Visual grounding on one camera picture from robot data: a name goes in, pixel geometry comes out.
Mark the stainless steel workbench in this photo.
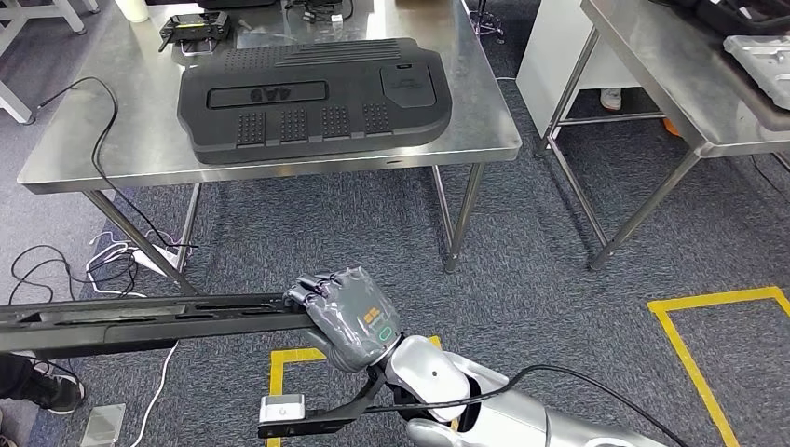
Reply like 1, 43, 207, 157
533, 0, 790, 273
17, 0, 523, 296

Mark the tangled black floor cable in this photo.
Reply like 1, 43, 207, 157
7, 243, 142, 305

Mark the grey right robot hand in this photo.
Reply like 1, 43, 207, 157
283, 266, 403, 374

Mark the clear plastic sheet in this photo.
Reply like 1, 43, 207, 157
234, 23, 379, 52

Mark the white cabinet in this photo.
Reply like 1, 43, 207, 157
515, 0, 643, 140

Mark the long black plastic panel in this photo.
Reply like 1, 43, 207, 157
0, 292, 319, 361

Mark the black equipment case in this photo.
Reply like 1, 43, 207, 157
647, 0, 790, 37

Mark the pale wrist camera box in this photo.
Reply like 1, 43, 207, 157
259, 394, 306, 425

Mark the large black engine cover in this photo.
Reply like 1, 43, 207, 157
177, 37, 454, 166

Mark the tall white cup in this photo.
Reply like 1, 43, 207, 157
114, 0, 151, 24

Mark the grey metal tray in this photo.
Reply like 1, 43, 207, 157
723, 34, 790, 111

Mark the grey floor plate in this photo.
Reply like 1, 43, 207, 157
78, 403, 128, 447

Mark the white power strip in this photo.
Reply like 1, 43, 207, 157
132, 243, 182, 277

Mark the black charger cable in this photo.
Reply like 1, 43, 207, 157
283, 0, 356, 26

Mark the white floor cable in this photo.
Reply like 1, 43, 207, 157
85, 231, 180, 447

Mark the black camera bracket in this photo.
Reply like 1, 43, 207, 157
257, 363, 396, 440

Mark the thin black cable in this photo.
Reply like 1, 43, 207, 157
24, 76, 200, 251

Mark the white metal frame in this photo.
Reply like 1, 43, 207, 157
0, 0, 100, 125

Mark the black remote controller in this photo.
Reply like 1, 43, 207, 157
158, 10, 233, 56

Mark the yellow floor tape square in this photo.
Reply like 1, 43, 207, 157
647, 285, 790, 447

